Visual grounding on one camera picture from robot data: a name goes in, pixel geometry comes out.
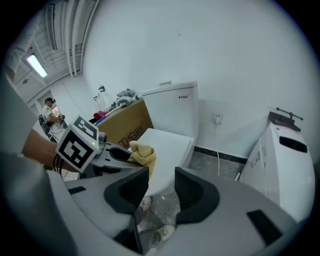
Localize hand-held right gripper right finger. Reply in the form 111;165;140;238
159;166;298;256

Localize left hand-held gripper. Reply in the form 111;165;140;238
55;115;145;179

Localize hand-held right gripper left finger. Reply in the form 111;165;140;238
63;166;150;253

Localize yellow cloth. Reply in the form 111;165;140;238
127;140;157;181

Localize person's left forearm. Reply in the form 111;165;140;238
21;128;79;174

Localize white smart toilet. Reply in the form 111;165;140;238
239;122;316;224

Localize white toilet with tank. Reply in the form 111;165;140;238
141;80;200;197

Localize large cardboard box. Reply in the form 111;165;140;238
96;97;155;151

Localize person's white shoe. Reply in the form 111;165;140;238
139;196;153;214
153;224;176;243

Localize person's grey trousers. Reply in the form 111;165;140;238
134;207;163;251

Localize white fluffy duster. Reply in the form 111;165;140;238
116;96;136;107

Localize clear plastic bottle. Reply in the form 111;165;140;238
93;84;111;113

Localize grey cloth pile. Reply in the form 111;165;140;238
116;88;137;99

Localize person's white shirt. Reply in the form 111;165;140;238
0;62;76;256

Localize black clamp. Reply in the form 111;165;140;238
268;107;304;133

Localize ceiling lamp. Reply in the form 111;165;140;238
26;54;49;78

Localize white blue-handled brush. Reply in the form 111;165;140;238
96;103;126;125

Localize white wall cable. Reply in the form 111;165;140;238
214;121;222;177

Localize white wall socket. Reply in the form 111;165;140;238
211;112;224;125

